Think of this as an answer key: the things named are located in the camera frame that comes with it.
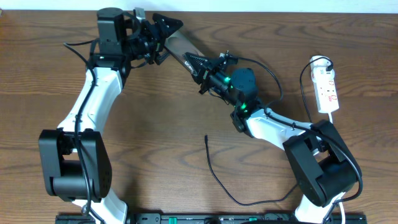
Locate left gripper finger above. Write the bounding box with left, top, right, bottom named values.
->
left=154, top=50, right=170, bottom=65
left=152, top=13, right=183, bottom=40

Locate white USB charger adapter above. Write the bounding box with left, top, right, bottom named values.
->
left=310, top=55, right=334, bottom=72

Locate black USB charging cable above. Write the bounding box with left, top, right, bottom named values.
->
left=203, top=56, right=335, bottom=207

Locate white power strip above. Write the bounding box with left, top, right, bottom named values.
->
left=311, top=67, right=340, bottom=113

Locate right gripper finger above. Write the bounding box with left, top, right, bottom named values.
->
left=182, top=52, right=209, bottom=72
left=185, top=60, right=205, bottom=84

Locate black camera cable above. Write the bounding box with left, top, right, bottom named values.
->
left=231, top=55, right=364, bottom=224
left=63, top=39, right=106, bottom=224

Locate black left camera cable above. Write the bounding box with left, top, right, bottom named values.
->
left=63, top=39, right=106, bottom=224

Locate black right camera cable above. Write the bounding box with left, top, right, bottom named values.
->
left=231, top=55, right=364, bottom=224

